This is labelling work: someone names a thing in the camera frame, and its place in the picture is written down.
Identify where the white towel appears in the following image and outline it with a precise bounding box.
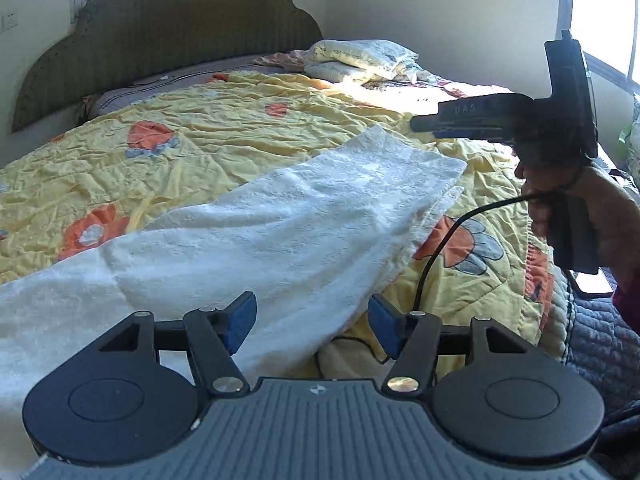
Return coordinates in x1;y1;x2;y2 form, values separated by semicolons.
0;125;468;463

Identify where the black cable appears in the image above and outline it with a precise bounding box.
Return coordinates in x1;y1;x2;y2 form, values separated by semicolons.
320;192;540;362

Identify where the green ribbed headboard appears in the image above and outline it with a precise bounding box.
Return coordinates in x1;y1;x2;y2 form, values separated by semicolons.
11;0;325;133

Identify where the dark phone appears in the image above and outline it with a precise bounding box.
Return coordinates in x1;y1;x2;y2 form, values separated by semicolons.
574;269;615;297

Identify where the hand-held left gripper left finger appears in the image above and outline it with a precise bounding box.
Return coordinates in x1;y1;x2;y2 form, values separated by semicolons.
95;291;258;399

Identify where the yellow floral blanket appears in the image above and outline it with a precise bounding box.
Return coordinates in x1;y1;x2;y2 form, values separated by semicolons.
0;67;571;363

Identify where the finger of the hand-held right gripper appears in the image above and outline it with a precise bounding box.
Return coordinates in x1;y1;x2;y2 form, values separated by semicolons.
410;112;502;140

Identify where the person's right hand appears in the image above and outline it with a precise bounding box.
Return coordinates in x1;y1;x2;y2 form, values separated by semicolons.
514;159;640;292

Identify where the large side window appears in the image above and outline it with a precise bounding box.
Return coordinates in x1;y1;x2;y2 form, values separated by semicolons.
559;0;640;97

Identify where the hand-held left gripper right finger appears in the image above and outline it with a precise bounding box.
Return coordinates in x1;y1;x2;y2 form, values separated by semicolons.
368;294;543;396

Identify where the cream patterned pillow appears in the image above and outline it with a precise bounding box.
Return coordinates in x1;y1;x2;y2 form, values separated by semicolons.
306;38;421;70
302;61;403;84

